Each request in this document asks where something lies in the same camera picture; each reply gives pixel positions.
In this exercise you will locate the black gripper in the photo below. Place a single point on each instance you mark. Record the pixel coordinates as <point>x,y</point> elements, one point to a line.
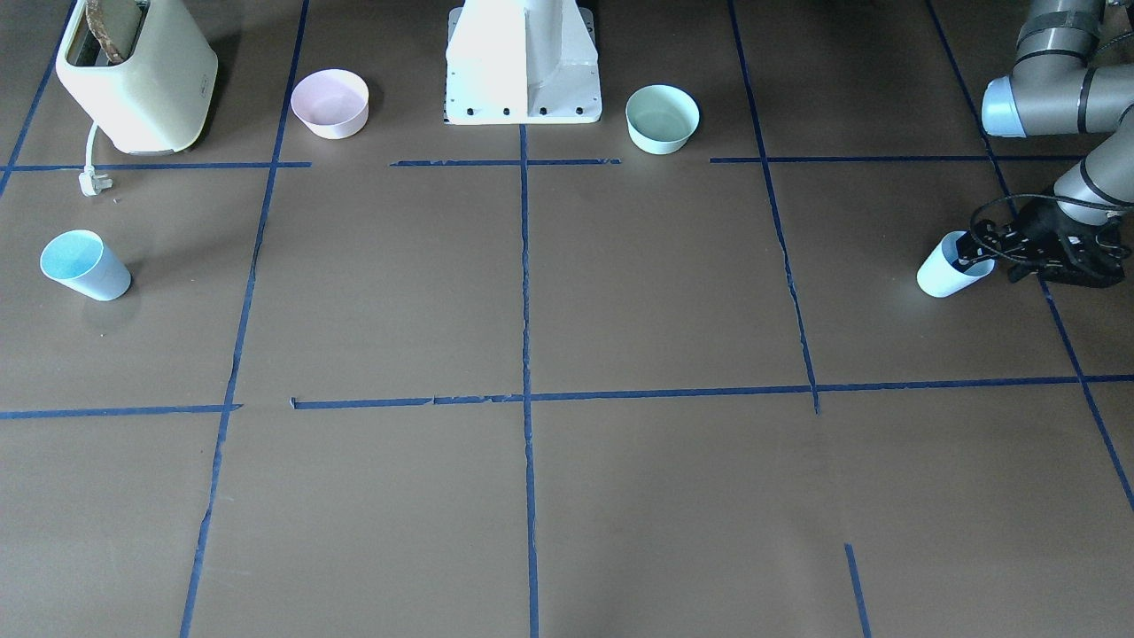
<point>1030,232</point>

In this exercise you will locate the light blue cup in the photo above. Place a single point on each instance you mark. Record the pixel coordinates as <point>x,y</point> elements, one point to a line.
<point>82,261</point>
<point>944,272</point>

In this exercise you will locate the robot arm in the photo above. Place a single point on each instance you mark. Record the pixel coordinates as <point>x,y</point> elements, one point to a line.
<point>1055,89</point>

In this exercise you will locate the green bowl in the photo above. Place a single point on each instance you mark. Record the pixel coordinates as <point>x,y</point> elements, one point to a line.
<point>661,118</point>

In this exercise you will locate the pink bowl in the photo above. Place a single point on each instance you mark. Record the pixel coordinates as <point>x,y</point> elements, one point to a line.
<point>333,103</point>

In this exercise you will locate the cream toaster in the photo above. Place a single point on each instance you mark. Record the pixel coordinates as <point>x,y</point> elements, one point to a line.
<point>155,102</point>

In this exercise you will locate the bread slice in toaster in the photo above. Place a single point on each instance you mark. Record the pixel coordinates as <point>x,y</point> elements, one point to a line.
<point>115,25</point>

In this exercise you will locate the white power plug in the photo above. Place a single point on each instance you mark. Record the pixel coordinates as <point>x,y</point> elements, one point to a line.
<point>93,184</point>

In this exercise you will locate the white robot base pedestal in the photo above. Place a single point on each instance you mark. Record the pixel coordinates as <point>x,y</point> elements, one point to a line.
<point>522,63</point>

